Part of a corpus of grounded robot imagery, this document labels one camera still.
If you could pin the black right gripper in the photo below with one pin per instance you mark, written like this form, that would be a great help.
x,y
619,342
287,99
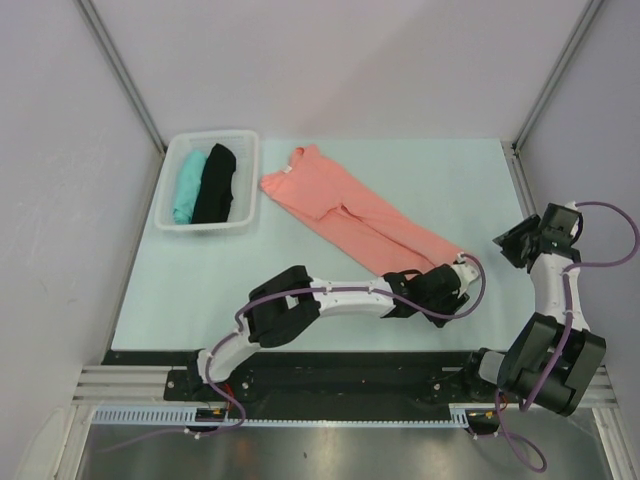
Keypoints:
x,y
509,240

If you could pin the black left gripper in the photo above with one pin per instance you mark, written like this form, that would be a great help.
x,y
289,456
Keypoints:
x,y
452,302

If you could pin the salmon pink polo shirt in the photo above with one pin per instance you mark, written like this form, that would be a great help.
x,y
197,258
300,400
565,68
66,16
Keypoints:
x,y
331,202

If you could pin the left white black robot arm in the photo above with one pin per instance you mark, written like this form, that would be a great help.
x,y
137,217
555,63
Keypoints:
x,y
280,309

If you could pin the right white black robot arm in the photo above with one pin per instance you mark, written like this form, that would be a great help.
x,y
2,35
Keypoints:
x,y
555,356

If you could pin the rolled black t shirt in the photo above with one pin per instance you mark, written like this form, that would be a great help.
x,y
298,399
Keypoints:
x,y
215,197

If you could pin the white plastic basket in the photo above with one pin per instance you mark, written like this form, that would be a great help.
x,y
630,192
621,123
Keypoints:
x,y
245,145

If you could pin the rolled teal t shirt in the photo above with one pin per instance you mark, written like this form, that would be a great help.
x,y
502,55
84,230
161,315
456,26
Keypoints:
x,y
187,187

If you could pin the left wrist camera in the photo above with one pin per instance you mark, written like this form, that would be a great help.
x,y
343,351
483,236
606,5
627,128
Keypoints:
x,y
466,271

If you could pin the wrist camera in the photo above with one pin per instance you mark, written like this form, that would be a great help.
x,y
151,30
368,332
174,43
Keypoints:
x,y
560,227
466,271

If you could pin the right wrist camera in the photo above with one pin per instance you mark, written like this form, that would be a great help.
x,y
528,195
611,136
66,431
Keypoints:
x,y
560,227

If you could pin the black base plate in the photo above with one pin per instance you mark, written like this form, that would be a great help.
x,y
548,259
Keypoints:
x,y
365,385

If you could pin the right aluminium corner post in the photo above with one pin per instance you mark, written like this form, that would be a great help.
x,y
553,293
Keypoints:
x,y
560,67

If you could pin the aluminium corner post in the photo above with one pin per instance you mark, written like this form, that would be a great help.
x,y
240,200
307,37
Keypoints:
x,y
113,58
560,67

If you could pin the white slotted cable duct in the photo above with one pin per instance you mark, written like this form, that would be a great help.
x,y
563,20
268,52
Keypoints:
x,y
192,416

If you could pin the left aluminium corner post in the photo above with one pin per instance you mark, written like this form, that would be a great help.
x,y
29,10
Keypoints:
x,y
113,58

